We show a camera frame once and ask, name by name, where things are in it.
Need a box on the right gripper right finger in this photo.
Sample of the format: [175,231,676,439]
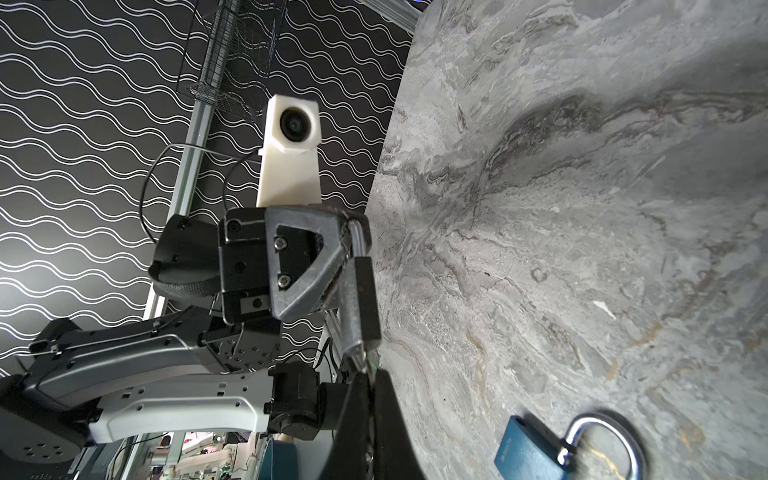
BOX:
[373,369,425,480]

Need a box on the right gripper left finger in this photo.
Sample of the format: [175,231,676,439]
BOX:
[319,372,371,480]

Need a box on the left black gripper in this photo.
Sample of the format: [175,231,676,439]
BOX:
[218,205,349,324]

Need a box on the blue padlock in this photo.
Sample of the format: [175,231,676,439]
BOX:
[494,412,648,479]

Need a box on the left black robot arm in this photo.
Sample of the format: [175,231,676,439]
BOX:
[1,205,371,464]

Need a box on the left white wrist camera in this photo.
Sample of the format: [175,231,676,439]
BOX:
[256,95,322,208]

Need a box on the black wire mesh basket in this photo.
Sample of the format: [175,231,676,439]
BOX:
[175,1,288,123]

